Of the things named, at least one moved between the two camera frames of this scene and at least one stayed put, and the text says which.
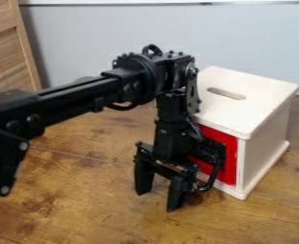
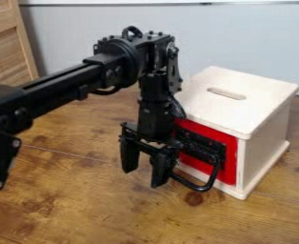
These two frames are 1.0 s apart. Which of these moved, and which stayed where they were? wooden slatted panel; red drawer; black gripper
Moved: black gripper
Stayed: red drawer; wooden slatted panel
